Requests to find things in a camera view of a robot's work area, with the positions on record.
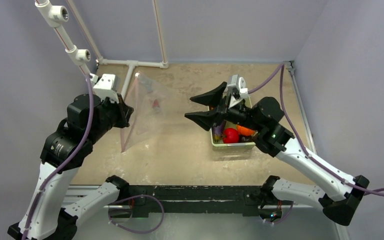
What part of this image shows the green perforated basket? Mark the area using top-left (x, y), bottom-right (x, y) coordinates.
top-left (206, 92), bottom-right (257, 153)

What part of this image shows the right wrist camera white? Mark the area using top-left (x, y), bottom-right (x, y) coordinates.
top-left (226, 74), bottom-right (249, 108)

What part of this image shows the red handled adjustable wrench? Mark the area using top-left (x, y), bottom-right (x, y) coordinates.
top-left (151, 99), bottom-right (161, 114)

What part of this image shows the purple eggplant toy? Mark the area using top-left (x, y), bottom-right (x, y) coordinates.
top-left (211, 120), bottom-right (227, 144)

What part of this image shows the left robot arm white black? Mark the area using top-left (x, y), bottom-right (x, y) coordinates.
top-left (7, 94), bottom-right (134, 240)

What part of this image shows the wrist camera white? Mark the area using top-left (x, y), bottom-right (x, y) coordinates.
top-left (226, 74), bottom-right (249, 108)
top-left (89, 73), bottom-right (120, 104)

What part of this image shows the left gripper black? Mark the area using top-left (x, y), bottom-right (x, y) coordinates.
top-left (87, 91), bottom-right (134, 143)

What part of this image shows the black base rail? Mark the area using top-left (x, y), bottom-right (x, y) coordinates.
top-left (107, 184), bottom-right (294, 220)

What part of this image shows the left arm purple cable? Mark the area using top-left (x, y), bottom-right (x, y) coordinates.
top-left (21, 74), bottom-right (165, 240)

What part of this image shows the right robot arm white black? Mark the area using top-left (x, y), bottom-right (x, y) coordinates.
top-left (185, 82), bottom-right (369, 226)

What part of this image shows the white pvc pipe frame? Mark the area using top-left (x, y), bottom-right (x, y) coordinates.
top-left (34, 0), bottom-right (170, 100)

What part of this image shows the red tomato toy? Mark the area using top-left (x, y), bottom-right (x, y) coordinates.
top-left (222, 128), bottom-right (240, 144)

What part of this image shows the clear zip top bag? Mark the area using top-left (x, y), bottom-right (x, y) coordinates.
top-left (120, 71), bottom-right (172, 153)

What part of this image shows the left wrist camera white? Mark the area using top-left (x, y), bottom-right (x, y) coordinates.
top-left (89, 73), bottom-right (120, 104)

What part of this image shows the aluminium frame rail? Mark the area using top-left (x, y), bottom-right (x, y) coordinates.
top-left (283, 60), bottom-right (350, 240)

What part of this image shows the orange pumpkin toy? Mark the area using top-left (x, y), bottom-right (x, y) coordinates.
top-left (236, 124), bottom-right (256, 137)

